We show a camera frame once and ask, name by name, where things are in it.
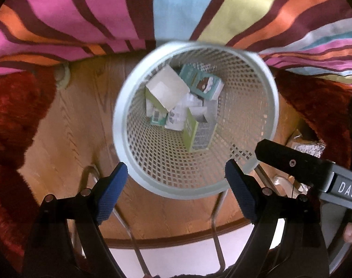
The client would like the lime green box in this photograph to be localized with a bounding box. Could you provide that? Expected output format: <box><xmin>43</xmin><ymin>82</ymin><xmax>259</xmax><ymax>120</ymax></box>
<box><xmin>145</xmin><ymin>65</ymin><xmax>190</xmax><ymax>114</ymax></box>

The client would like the green tissue pack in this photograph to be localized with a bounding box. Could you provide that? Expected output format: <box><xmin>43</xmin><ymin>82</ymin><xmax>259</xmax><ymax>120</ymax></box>
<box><xmin>150</xmin><ymin>108</ymin><xmax>167</xmax><ymax>127</ymax></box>

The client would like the striped colourful bedspread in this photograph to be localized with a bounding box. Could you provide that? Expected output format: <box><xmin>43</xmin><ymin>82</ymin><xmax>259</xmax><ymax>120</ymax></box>
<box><xmin>0</xmin><ymin>0</ymin><xmax>352</xmax><ymax>83</ymax></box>

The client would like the teal carton box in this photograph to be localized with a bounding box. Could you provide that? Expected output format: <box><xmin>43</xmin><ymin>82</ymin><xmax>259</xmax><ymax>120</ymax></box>
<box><xmin>179</xmin><ymin>64</ymin><xmax>224</xmax><ymax>101</ymax></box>

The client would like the white mesh waste basket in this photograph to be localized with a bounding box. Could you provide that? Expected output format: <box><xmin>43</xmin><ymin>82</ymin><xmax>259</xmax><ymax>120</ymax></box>
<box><xmin>112</xmin><ymin>41</ymin><xmax>279</xmax><ymax>199</ymax></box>

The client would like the white plastic wrapper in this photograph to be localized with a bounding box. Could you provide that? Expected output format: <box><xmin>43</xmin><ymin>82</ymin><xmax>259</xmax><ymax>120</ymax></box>
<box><xmin>165</xmin><ymin>93</ymin><xmax>203</xmax><ymax>131</ymax></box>

